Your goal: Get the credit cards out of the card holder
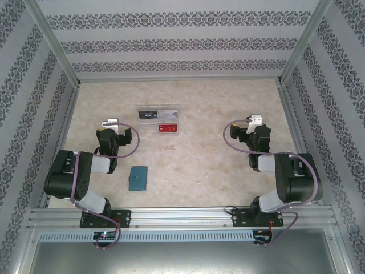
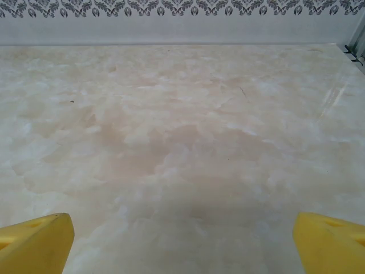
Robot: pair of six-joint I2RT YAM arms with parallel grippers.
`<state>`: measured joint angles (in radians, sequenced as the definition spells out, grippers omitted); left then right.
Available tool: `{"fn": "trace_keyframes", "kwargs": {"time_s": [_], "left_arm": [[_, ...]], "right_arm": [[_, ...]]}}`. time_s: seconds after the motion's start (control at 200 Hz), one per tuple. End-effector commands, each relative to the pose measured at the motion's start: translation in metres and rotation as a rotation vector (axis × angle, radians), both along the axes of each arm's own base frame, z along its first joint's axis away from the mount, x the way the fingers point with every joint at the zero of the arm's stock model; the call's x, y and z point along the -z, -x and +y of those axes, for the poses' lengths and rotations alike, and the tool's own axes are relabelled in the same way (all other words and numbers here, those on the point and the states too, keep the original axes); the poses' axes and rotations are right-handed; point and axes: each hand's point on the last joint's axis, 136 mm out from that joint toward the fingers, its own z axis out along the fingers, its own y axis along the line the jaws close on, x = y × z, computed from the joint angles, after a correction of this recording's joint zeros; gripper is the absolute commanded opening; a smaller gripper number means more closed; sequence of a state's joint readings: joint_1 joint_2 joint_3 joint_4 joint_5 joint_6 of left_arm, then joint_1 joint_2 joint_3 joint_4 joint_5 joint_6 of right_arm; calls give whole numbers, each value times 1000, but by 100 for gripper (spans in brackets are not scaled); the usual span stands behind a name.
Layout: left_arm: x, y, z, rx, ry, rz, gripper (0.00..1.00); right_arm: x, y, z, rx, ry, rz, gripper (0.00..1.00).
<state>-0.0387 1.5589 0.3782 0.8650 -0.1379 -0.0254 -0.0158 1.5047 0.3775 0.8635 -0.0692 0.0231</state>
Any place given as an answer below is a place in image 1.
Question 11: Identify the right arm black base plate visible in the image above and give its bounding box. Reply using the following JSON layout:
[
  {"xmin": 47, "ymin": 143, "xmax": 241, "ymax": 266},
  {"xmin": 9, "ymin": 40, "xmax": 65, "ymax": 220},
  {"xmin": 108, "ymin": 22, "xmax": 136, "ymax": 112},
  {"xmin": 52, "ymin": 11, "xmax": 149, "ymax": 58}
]
[{"xmin": 231, "ymin": 207, "xmax": 285, "ymax": 228}]

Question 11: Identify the red VIP card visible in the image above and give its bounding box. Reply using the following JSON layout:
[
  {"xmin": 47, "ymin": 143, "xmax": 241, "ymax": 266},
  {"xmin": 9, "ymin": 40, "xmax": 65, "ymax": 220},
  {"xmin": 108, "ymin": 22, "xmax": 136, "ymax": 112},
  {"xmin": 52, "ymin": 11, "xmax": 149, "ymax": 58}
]
[{"xmin": 157, "ymin": 124, "xmax": 180, "ymax": 134}]

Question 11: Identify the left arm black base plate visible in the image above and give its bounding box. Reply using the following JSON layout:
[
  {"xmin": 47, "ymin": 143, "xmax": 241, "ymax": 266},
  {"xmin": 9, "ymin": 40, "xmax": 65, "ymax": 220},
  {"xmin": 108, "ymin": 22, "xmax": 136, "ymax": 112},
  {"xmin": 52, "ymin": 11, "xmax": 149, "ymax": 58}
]
[{"xmin": 80, "ymin": 209, "xmax": 132, "ymax": 229}]

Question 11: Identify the aluminium mounting rail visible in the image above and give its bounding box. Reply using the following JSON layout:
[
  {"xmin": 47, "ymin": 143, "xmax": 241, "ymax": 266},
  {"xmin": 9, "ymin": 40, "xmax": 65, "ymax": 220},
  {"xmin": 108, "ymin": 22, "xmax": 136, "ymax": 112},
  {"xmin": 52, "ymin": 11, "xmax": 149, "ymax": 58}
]
[{"xmin": 27, "ymin": 205, "xmax": 339, "ymax": 229}]

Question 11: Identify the aluminium frame side rail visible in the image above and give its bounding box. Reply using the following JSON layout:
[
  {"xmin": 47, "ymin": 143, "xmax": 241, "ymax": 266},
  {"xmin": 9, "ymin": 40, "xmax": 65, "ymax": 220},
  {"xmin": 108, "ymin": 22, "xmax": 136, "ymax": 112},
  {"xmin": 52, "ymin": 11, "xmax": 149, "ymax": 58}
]
[
  {"xmin": 39, "ymin": 82, "xmax": 81, "ymax": 211},
  {"xmin": 278, "ymin": 82, "xmax": 325, "ymax": 206}
]

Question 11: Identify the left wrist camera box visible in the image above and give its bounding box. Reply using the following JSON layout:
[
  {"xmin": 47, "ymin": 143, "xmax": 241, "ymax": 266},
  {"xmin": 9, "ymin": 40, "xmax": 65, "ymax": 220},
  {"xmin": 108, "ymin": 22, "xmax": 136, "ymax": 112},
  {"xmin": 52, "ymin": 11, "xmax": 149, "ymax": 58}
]
[{"xmin": 102, "ymin": 117, "xmax": 120, "ymax": 132}]

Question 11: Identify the teal card holder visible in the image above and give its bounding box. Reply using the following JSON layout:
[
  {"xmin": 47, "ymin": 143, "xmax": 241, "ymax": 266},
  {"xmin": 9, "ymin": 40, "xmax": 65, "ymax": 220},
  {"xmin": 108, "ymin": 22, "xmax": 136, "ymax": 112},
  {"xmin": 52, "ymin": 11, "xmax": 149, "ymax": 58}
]
[{"xmin": 127, "ymin": 166, "xmax": 149, "ymax": 191}]

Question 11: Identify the aluminium frame post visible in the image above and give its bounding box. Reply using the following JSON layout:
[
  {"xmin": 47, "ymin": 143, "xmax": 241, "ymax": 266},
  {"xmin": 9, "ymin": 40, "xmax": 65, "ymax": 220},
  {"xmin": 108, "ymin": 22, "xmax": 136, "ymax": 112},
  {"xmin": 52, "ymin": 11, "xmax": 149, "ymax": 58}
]
[
  {"xmin": 24, "ymin": 0, "xmax": 81, "ymax": 86},
  {"xmin": 277, "ymin": 0, "xmax": 334, "ymax": 86}
]

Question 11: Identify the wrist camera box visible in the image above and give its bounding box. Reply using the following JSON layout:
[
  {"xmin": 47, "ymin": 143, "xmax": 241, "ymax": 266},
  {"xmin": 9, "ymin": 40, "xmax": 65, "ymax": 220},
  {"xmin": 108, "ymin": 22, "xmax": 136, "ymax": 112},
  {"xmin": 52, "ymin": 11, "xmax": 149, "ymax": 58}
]
[
  {"xmin": 246, "ymin": 113, "xmax": 263, "ymax": 134},
  {"xmin": 102, "ymin": 117, "xmax": 120, "ymax": 132}
]

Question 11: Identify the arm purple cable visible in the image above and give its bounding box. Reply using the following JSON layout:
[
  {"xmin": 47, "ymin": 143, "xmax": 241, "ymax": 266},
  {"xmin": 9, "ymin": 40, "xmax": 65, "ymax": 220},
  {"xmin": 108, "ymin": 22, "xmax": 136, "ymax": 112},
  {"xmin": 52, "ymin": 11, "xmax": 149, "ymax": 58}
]
[
  {"xmin": 68, "ymin": 122, "xmax": 140, "ymax": 251},
  {"xmin": 224, "ymin": 119, "xmax": 320, "ymax": 248}
]

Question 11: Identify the controller board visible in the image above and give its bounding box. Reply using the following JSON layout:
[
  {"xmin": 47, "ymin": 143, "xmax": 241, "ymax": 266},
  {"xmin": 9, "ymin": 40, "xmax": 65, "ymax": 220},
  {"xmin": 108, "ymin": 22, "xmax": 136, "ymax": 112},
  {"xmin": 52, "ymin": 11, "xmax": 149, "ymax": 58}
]
[
  {"xmin": 93, "ymin": 231, "xmax": 118, "ymax": 240},
  {"xmin": 253, "ymin": 229, "xmax": 273, "ymax": 243}
]

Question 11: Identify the black card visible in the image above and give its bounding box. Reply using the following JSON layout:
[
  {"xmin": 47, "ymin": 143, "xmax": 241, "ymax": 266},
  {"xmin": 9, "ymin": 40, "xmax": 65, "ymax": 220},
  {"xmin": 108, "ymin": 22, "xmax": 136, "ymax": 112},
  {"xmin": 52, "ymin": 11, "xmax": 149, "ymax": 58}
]
[{"xmin": 138, "ymin": 110, "xmax": 159, "ymax": 120}]

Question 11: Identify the left controller board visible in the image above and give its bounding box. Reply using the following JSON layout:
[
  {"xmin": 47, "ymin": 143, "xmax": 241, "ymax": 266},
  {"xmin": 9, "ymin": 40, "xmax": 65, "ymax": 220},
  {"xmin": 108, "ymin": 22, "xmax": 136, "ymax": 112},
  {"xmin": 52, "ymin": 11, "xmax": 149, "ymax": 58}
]
[{"xmin": 93, "ymin": 231, "xmax": 118, "ymax": 240}]

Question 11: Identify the aluminium frame cross rail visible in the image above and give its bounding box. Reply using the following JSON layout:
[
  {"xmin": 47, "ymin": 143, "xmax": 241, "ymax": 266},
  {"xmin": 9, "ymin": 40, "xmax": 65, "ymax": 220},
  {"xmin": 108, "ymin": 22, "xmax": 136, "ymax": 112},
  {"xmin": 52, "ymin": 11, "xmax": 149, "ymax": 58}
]
[{"xmin": 78, "ymin": 75, "xmax": 282, "ymax": 84}]

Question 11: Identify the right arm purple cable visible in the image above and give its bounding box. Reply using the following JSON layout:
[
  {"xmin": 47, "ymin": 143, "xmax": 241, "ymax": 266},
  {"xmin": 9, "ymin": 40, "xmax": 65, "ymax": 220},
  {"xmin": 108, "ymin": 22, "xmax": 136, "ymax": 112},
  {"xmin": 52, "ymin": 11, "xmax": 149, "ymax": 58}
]
[{"xmin": 224, "ymin": 119, "xmax": 320, "ymax": 248}]

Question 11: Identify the slotted grey cable duct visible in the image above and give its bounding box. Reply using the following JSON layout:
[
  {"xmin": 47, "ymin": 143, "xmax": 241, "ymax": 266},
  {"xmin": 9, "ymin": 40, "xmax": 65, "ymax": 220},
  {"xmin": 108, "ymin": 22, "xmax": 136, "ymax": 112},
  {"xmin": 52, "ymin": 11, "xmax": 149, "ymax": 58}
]
[{"xmin": 38, "ymin": 230, "xmax": 254, "ymax": 243}]

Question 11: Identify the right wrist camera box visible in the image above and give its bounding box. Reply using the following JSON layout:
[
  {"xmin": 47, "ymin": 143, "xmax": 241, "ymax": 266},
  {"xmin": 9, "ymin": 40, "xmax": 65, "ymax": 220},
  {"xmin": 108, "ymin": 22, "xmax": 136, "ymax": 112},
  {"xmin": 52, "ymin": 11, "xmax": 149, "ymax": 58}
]
[{"xmin": 246, "ymin": 113, "xmax": 263, "ymax": 134}]

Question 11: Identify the right controller board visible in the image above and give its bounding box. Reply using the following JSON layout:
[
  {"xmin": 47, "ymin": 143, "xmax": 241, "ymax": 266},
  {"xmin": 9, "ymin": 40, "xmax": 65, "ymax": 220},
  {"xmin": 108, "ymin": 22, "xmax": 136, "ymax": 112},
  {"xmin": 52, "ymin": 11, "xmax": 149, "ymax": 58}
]
[{"xmin": 253, "ymin": 229, "xmax": 273, "ymax": 243}]

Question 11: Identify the clear plastic organizer box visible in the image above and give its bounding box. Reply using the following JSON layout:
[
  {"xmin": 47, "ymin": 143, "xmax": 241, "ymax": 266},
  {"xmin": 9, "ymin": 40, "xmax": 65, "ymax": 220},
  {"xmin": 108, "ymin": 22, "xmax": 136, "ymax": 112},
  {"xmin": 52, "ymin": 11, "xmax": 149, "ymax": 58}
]
[{"xmin": 136, "ymin": 104, "xmax": 181, "ymax": 138}]

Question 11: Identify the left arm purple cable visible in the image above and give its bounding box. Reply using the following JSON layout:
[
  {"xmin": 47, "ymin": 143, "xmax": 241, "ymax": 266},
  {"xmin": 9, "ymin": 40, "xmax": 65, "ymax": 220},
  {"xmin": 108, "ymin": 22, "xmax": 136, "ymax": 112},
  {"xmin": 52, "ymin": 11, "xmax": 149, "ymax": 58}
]
[{"xmin": 68, "ymin": 122, "xmax": 140, "ymax": 251}]

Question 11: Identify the grey metal sheet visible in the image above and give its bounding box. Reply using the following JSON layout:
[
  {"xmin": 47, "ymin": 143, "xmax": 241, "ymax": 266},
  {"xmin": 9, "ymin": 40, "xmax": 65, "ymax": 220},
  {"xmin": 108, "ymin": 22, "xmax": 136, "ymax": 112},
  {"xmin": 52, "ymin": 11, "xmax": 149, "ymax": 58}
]
[{"xmin": 28, "ymin": 228, "xmax": 339, "ymax": 274}]

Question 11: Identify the silver card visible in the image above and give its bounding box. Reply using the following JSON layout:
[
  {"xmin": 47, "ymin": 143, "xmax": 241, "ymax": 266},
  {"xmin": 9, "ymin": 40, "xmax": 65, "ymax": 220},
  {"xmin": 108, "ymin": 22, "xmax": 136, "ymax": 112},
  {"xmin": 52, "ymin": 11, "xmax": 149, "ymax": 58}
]
[{"xmin": 158, "ymin": 110, "xmax": 179, "ymax": 120}]

